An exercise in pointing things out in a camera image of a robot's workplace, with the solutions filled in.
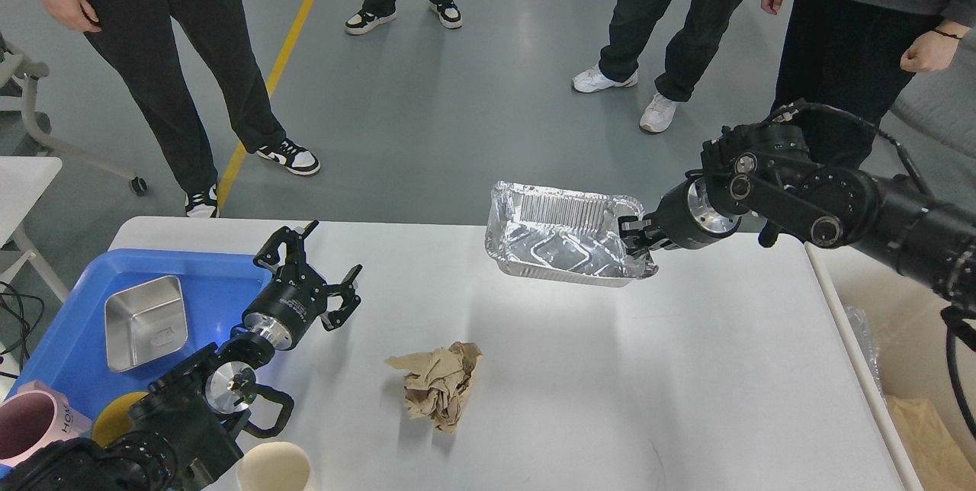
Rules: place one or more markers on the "teal mug yellow inside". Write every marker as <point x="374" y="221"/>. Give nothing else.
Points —
<point x="114" y="419"/>

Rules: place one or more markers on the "blue plastic tray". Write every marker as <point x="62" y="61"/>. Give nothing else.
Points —
<point x="71" y="356"/>

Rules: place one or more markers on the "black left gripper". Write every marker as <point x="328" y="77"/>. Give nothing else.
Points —
<point x="282" y="313"/>

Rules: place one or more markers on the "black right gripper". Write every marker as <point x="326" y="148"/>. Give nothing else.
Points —
<point x="684" y="219"/>

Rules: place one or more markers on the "pink ribbed mug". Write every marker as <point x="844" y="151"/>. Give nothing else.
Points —
<point x="35" y="417"/>

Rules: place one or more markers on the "white plastic bin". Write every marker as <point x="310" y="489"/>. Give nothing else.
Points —
<point x="896" y="341"/>

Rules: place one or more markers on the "brown paper bag in bin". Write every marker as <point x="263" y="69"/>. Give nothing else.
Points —
<point x="936" y="457"/>

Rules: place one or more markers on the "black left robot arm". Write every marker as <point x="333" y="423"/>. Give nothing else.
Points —
<point x="184" y="431"/>

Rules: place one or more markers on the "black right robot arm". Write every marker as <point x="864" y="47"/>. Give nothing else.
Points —
<point x="765" y="168"/>

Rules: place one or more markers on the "beige paper cup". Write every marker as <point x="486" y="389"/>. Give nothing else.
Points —
<point x="275" y="466"/>

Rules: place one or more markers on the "white side table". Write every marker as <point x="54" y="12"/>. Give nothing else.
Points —
<point x="23" y="180"/>

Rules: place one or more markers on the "stainless steel rectangular tray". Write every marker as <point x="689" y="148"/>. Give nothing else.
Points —
<point x="144" y="322"/>

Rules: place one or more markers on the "brown paper napkin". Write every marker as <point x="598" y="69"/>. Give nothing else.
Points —
<point x="437" y="383"/>

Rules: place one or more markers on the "person in beige top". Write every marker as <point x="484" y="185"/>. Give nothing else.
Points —
<point x="136" y="38"/>

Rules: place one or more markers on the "aluminium foil container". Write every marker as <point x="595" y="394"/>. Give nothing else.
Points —
<point x="563" y="235"/>

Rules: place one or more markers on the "person in grey sweater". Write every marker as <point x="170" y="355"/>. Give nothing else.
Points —
<point x="858" y="55"/>

